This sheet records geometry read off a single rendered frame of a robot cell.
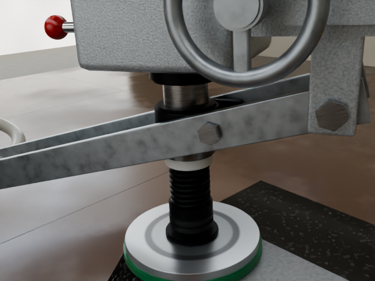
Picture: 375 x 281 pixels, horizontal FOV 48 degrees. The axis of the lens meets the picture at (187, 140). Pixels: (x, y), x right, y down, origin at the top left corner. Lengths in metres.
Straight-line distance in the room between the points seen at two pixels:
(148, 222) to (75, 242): 1.70
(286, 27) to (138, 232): 0.40
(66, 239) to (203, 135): 1.97
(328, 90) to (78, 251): 1.98
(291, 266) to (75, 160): 0.36
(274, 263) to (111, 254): 1.65
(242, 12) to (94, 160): 0.34
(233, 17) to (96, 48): 0.20
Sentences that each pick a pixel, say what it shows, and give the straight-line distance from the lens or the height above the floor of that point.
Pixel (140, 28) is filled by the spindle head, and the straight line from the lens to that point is 0.48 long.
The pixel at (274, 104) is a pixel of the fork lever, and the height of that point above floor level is 1.13.
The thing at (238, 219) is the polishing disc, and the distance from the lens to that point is 0.71.
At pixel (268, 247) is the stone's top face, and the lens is 0.70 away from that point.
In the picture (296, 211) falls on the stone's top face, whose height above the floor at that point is 0.87.
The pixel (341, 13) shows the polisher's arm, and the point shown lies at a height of 1.23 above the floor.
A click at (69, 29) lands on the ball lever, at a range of 0.58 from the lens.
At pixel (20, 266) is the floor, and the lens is 2.32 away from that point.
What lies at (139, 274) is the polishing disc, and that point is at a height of 0.87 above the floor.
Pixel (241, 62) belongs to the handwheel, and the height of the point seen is 1.19.
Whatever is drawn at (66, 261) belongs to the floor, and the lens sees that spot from 2.27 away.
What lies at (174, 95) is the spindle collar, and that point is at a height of 1.12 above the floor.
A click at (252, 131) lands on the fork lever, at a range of 0.52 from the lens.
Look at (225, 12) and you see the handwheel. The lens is 0.38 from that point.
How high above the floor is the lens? 1.26
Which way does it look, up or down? 20 degrees down
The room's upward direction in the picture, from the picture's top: 3 degrees counter-clockwise
